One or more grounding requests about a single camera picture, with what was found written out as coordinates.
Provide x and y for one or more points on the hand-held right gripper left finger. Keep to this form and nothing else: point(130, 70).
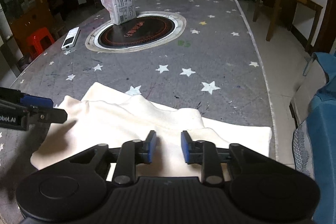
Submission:
point(151, 147)

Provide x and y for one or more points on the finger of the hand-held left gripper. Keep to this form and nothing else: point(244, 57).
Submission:
point(36, 102)
point(50, 115)

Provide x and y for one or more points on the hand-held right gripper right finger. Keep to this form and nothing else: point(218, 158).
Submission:
point(186, 147)

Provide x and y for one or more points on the cream fleece garment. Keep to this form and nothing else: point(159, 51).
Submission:
point(118, 119)

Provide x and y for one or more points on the red plastic stool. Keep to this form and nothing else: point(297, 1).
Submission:
point(39, 41)

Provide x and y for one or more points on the white remote control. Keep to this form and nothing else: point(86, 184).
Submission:
point(70, 39)

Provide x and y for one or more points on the grey star-print tablecloth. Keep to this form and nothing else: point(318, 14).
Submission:
point(210, 56)

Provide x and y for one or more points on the grey patterned cloth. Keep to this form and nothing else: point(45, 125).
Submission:
point(303, 153)

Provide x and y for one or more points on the round black hotplate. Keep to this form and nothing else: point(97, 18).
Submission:
point(136, 31)

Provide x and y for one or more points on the white tissue pack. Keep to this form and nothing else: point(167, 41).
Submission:
point(123, 5)

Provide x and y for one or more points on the blue sofa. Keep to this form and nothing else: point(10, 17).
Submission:
point(323, 134)

